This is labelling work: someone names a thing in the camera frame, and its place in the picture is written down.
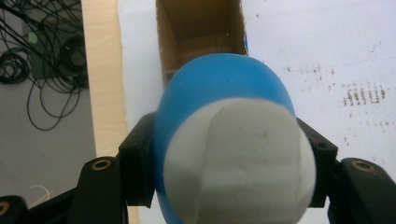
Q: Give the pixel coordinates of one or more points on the blue bottle with white cap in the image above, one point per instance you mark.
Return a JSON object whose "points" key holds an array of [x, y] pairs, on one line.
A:
{"points": [[224, 81]]}

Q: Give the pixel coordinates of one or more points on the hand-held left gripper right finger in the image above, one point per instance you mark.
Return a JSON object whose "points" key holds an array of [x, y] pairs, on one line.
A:
{"points": [[323, 155]]}

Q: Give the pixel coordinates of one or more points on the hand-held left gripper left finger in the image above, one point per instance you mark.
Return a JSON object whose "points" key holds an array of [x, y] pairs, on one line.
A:
{"points": [[137, 161]]}

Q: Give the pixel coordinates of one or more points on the cardboard box with blue outside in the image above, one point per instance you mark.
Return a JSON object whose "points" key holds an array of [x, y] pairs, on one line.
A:
{"points": [[199, 28]]}

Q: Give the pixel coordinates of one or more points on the white table mat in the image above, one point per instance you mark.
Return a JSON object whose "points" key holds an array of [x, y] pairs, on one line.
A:
{"points": [[311, 37]]}

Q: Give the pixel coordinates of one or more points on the dark floor plate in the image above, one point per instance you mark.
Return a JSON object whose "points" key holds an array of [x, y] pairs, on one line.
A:
{"points": [[46, 62]]}

